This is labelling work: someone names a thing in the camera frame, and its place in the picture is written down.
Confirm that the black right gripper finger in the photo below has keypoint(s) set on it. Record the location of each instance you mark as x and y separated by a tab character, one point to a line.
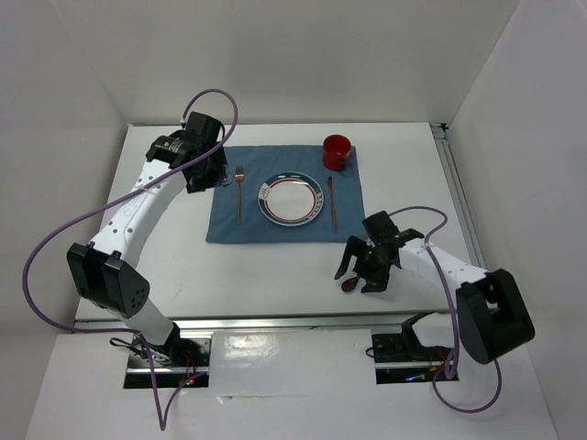
355	247
376	286

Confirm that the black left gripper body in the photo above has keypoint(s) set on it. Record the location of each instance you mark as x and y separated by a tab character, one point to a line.
215	173

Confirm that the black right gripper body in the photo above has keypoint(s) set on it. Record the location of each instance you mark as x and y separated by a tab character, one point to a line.
371	266

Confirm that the copper spoon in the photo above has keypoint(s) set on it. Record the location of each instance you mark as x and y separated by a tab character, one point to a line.
349	285

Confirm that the copper fork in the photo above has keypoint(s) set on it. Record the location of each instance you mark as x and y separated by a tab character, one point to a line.
239	177

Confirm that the blue cloth placemat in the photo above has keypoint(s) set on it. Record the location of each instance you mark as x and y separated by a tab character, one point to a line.
262	162

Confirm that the copper knife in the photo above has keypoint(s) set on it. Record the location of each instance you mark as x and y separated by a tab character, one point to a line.
333	209

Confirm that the white plate with green rim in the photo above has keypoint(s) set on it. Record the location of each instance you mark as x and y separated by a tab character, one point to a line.
290	199

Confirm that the red mug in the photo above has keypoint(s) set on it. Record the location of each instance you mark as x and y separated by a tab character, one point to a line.
336	152

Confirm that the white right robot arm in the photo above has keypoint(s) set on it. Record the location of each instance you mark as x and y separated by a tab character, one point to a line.
491	315

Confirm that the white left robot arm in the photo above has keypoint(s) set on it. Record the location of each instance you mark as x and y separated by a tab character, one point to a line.
105	272

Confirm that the aluminium table edge rail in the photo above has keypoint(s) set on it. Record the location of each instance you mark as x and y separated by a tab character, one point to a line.
294	321

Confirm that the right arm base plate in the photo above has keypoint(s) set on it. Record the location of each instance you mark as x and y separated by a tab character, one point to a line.
401	359

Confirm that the aluminium right side rail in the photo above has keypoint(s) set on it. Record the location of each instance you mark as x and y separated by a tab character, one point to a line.
440	135

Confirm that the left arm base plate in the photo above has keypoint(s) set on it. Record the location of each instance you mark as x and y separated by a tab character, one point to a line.
190	367

